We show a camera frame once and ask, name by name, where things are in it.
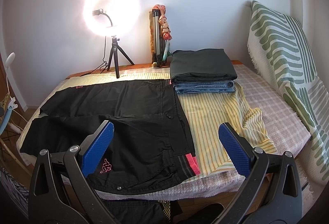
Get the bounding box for dark green folded garment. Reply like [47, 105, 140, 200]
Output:
[170, 49, 237, 84]

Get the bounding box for black pants with pink logo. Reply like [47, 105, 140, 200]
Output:
[20, 79, 200, 195]

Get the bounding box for colourful hanging fabric ornament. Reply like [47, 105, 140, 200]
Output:
[152, 5, 172, 65]

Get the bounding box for black light cable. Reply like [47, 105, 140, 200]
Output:
[79, 36, 110, 77]

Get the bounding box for yellow striped blanket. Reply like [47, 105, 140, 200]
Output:
[16, 67, 277, 182]

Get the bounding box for white ring light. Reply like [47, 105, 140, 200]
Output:
[82, 0, 142, 40]

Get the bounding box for folded silver tripod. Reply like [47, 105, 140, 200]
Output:
[152, 8, 163, 67]

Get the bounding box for folded blue jeans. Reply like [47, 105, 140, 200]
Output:
[174, 81, 235, 95]

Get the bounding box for orange wooden bed frame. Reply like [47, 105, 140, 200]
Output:
[65, 60, 242, 79]

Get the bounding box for green patterned white pillow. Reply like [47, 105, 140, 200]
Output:
[247, 1, 328, 185]

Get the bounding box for white clip desk lamp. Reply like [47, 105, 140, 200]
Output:
[0, 52, 24, 134]

